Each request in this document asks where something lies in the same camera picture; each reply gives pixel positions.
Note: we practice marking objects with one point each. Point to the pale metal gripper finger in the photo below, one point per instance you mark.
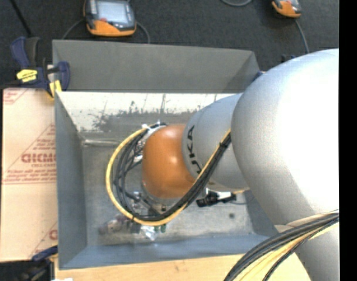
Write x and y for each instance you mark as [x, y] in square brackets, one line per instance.
[151, 236]
[147, 229]

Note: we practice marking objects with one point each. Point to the purple and grey small object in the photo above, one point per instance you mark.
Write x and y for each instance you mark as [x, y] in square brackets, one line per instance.
[115, 225]

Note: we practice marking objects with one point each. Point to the brown cardboard board, red print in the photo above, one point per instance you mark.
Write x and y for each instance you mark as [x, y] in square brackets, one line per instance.
[26, 162]

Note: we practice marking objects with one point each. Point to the grey metal bin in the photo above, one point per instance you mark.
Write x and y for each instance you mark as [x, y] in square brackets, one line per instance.
[155, 69]

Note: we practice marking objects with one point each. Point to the black cylinder on white bracket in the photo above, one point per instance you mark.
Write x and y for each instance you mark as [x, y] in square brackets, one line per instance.
[211, 199]

